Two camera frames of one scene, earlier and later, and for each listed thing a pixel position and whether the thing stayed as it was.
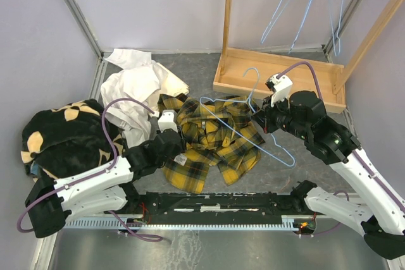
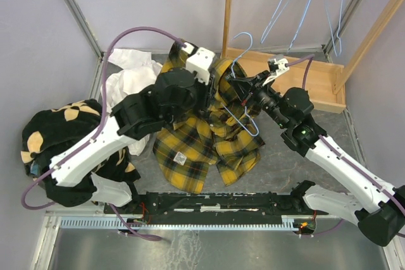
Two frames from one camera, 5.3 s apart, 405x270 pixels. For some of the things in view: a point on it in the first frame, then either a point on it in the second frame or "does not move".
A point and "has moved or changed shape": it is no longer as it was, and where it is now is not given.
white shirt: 131,96 does not move
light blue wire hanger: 251,76 to 232,65
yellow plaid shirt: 221,131 has moved or changed shape
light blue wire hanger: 297,35 does not move
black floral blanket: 60,142 does not move
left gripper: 180,148 to 207,93
